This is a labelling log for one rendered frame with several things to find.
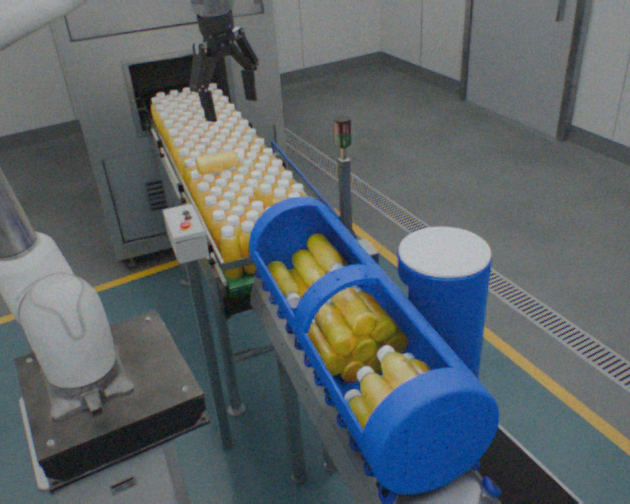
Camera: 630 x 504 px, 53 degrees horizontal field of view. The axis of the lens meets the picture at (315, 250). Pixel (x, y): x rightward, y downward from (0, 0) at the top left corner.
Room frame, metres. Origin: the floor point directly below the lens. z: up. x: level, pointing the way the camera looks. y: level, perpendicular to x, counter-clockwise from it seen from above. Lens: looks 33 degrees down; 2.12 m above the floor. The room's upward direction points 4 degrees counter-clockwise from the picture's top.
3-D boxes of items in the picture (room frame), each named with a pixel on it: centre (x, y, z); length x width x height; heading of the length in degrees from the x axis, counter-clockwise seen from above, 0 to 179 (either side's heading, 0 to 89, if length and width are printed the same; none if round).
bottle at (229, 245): (1.78, 0.28, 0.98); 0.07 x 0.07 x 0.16
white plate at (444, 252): (1.63, -0.39, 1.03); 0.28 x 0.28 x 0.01
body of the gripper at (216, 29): (1.39, 0.17, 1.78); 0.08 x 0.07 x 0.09; 142
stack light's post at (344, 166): (2.20, -0.13, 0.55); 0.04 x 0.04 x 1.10; 19
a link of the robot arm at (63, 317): (1.10, 0.55, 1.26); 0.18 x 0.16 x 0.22; 35
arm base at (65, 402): (1.07, 0.54, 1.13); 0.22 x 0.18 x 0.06; 26
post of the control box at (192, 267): (1.82, 0.43, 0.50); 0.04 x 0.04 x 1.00; 19
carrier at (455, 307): (1.63, -0.39, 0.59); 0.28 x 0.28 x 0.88
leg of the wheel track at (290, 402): (1.63, 0.13, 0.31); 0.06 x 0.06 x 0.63; 19
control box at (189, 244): (1.82, 0.43, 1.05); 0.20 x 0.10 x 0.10; 19
